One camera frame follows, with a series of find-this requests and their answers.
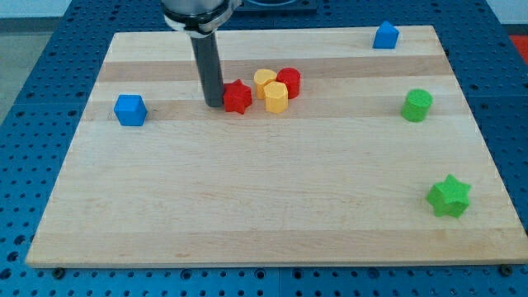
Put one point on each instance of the yellow rounded block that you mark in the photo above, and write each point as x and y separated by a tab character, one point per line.
261	78

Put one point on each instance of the blue pentagon block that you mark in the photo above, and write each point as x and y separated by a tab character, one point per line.
386	36

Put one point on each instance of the green star block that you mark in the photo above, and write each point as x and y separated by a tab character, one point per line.
449	197

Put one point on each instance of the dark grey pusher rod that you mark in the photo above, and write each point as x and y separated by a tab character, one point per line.
209	68

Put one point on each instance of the light wooden board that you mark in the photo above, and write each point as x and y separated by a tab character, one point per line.
340	178

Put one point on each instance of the red cylinder block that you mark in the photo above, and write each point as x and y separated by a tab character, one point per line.
291	77

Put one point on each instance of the blue cube block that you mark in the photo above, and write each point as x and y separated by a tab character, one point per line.
130	110

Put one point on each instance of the red star block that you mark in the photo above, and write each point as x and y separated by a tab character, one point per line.
237	97

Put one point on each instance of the green cylinder block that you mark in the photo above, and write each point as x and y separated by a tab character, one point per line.
417	105

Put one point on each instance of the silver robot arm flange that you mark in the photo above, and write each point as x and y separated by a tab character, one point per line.
200	16

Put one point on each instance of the yellow hexagon block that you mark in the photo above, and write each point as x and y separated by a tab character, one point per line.
276	97

